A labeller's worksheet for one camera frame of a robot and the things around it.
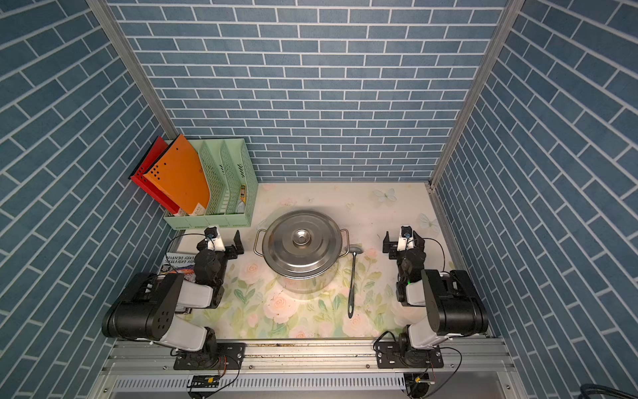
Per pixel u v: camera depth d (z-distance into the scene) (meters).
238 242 0.83
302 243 0.79
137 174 0.82
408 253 0.71
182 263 0.89
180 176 1.03
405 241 0.76
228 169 1.08
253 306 0.84
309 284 0.85
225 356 0.73
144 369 0.72
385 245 0.84
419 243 0.83
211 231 0.76
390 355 0.73
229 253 0.81
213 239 0.75
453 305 0.45
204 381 0.72
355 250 0.96
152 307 0.45
